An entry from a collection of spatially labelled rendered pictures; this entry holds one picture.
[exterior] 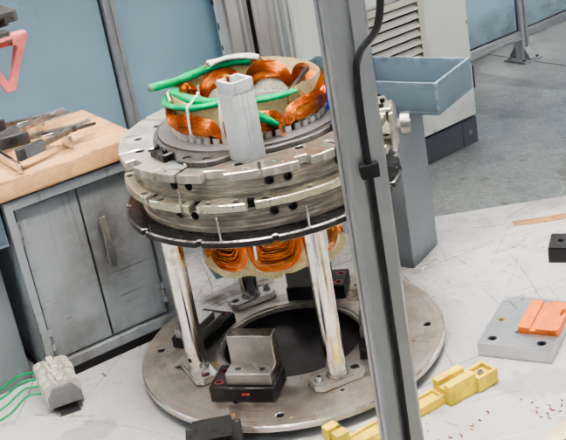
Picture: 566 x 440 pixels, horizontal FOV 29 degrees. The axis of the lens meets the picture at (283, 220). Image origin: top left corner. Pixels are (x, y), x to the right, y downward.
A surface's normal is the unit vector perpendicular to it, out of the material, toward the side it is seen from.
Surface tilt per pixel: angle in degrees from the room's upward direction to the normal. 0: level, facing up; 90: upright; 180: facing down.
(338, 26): 90
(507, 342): 0
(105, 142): 0
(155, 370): 0
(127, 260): 90
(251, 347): 90
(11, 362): 90
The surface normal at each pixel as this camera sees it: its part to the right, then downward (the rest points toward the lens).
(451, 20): 0.61, 0.22
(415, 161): 0.83, 0.09
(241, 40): 0.02, 0.40
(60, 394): 0.37, 0.32
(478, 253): -0.16, -0.90
